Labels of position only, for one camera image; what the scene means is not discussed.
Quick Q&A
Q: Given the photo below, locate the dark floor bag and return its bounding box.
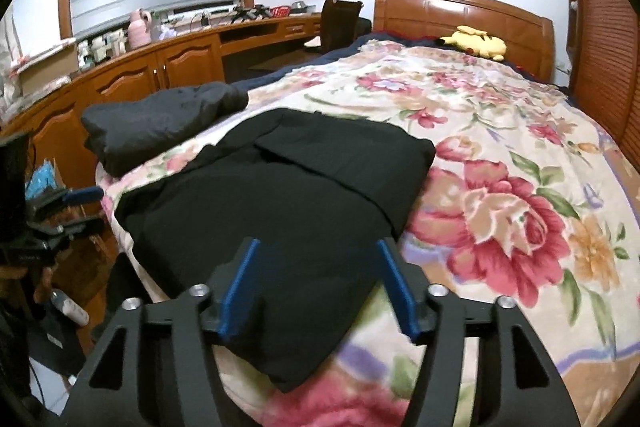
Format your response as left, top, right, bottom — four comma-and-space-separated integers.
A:
27, 312, 87, 376

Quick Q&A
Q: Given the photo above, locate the blue packet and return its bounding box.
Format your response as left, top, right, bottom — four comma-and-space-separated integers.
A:
25, 162, 64, 198

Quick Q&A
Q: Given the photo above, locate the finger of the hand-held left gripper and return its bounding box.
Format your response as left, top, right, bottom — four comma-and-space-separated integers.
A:
27, 186, 104, 214
27, 214, 104, 249

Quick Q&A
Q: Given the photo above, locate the yellow plush toy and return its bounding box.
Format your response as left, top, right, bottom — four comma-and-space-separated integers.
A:
439, 25, 507, 62

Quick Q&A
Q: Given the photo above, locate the wooden desk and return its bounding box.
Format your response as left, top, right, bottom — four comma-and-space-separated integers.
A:
0, 13, 323, 258

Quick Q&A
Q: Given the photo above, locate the wooden headboard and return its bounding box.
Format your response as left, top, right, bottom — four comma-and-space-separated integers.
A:
372, 0, 556, 82

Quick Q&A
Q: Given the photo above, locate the wooden louvered wardrobe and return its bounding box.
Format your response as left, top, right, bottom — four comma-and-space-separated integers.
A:
560, 0, 640, 158

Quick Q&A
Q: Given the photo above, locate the pink plush figure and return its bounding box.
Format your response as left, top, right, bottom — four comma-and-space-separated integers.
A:
128, 8, 153, 46

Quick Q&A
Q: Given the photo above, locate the cluster of white containers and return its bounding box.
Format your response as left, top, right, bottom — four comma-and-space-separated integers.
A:
79, 32, 127, 68

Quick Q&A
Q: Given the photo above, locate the dark grey folded garment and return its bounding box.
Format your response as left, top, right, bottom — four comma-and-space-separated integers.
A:
80, 82, 250, 178

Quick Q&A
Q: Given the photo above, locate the navy bed sheet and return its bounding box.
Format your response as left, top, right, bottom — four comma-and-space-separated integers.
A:
227, 34, 381, 94

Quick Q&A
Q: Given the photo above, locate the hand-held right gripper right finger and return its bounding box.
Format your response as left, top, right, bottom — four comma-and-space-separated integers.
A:
376, 237, 581, 427

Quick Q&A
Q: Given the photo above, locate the white plastic bottle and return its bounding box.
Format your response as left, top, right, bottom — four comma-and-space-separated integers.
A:
50, 289, 90, 327

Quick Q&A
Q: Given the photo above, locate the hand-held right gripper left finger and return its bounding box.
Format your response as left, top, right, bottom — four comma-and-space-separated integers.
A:
60, 237, 262, 427

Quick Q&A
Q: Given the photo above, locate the person's left hand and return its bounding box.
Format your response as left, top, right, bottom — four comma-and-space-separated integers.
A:
0, 259, 57, 304

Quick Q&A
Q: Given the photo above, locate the cardboard box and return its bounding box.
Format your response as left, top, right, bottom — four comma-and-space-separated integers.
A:
17, 42, 81, 96

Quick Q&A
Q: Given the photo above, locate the floral blanket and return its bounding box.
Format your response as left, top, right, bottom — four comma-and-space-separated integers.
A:
95, 38, 640, 427

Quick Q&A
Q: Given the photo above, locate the dark brown chair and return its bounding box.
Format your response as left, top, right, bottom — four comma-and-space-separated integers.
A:
302, 0, 373, 55

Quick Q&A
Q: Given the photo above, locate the black coat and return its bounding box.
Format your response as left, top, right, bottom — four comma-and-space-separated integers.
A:
114, 108, 437, 394

